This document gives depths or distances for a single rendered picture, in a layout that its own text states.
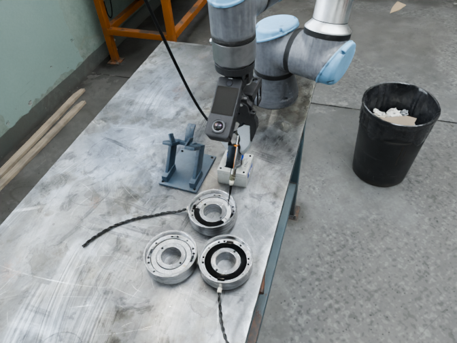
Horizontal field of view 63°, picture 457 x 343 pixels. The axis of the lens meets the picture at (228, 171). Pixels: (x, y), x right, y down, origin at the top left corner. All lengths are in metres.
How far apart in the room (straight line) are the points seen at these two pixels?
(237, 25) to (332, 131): 1.76
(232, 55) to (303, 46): 0.38
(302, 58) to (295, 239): 0.99
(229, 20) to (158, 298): 0.51
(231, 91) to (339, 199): 1.35
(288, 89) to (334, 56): 0.20
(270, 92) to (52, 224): 0.66
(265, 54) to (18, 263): 0.76
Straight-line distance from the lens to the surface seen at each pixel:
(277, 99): 1.10
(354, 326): 1.63
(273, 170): 0.93
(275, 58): 1.03
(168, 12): 2.71
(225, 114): 0.66
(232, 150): 0.77
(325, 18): 0.97
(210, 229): 0.78
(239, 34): 0.62
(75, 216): 0.93
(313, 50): 0.98
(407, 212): 1.99
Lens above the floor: 1.47
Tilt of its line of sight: 46 degrees down
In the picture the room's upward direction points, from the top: 4 degrees counter-clockwise
